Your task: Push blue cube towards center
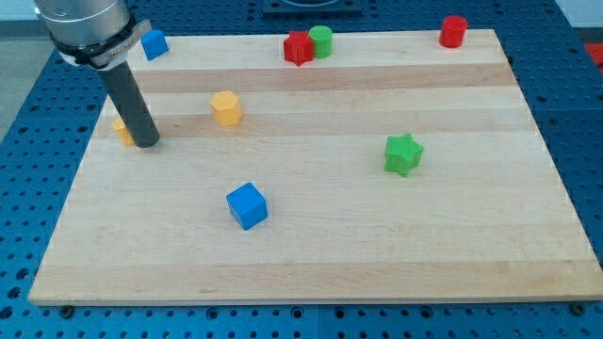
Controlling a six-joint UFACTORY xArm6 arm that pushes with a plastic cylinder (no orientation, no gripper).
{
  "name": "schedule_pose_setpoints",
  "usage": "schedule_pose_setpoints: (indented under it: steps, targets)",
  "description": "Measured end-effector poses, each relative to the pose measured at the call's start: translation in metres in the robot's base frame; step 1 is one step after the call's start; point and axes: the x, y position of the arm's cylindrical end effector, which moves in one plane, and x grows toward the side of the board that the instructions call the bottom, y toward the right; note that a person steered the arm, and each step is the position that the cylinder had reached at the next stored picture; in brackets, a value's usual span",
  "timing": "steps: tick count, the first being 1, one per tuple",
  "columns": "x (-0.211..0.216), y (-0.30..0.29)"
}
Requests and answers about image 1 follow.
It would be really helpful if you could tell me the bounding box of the blue block at back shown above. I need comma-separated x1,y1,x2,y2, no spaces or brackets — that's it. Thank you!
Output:
140,29,170,61

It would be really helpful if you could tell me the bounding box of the yellow block behind rod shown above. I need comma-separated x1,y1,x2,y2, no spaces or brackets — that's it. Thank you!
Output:
111,116,135,147

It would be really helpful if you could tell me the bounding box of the red cylinder block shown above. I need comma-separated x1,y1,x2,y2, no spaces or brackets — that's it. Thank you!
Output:
438,15,468,48

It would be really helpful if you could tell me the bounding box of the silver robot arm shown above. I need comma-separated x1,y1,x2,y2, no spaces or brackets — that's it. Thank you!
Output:
34,0,160,148

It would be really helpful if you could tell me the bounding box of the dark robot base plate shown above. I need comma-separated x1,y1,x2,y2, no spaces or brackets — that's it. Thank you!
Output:
260,0,363,17

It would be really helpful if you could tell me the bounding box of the green star block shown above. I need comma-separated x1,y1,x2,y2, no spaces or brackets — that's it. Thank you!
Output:
383,134,424,177

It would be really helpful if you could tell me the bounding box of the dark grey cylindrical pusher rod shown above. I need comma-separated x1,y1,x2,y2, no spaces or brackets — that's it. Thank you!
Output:
98,61,160,148

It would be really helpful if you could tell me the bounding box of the wooden board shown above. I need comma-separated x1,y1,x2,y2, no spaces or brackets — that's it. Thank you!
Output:
29,29,602,306

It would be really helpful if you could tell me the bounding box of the green cylinder block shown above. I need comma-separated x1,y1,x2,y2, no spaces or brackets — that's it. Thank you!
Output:
309,25,333,58

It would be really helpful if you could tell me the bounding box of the blue cube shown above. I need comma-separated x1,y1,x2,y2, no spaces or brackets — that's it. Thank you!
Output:
226,182,268,231

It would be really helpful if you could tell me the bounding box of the red star block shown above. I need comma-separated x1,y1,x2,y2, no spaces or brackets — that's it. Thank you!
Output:
283,31,315,66

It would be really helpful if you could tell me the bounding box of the yellow hexagonal block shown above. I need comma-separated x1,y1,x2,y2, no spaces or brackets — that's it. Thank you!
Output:
210,90,242,127

